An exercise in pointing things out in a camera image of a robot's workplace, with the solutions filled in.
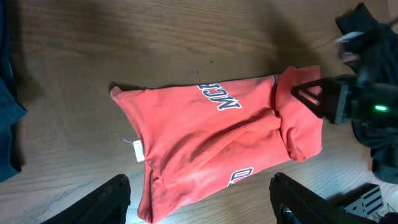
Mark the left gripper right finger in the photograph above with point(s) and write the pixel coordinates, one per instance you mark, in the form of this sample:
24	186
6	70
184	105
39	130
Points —
294	203

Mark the black garment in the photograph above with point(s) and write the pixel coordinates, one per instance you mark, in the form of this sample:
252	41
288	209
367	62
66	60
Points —
377	65

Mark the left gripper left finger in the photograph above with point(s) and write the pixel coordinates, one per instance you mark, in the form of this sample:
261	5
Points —
107	204

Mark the folded navy blue pants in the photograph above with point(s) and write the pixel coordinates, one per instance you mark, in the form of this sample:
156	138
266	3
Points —
11	109

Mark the red t-shirt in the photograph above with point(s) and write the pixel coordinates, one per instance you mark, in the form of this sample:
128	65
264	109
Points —
200	139

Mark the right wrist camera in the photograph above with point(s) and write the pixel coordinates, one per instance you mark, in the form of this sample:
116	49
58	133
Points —
353	45

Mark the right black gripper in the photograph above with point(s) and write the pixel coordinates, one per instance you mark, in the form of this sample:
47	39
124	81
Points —
340	99

